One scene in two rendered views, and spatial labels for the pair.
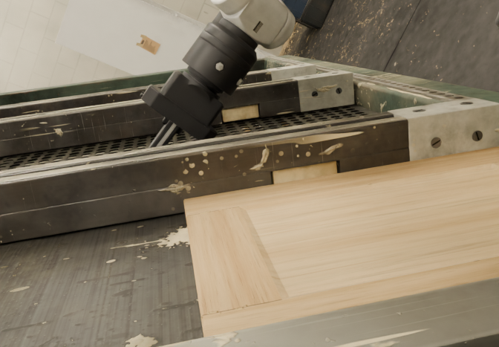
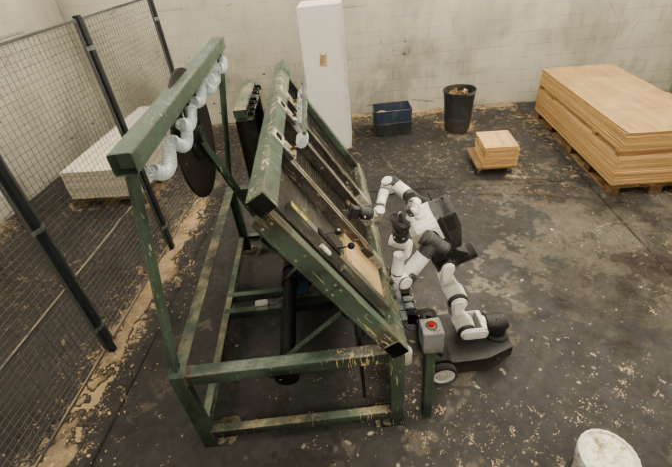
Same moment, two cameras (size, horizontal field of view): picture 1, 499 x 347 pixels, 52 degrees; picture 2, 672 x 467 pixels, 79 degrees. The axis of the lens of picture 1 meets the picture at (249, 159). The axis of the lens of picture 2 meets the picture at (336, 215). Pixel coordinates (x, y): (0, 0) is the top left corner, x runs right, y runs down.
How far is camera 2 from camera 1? 212 cm
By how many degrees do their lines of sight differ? 22
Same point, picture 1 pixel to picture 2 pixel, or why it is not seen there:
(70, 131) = (323, 170)
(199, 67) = (362, 213)
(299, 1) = (384, 120)
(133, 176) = (344, 224)
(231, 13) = (375, 213)
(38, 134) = (318, 164)
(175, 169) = (348, 229)
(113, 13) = (329, 33)
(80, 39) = (305, 21)
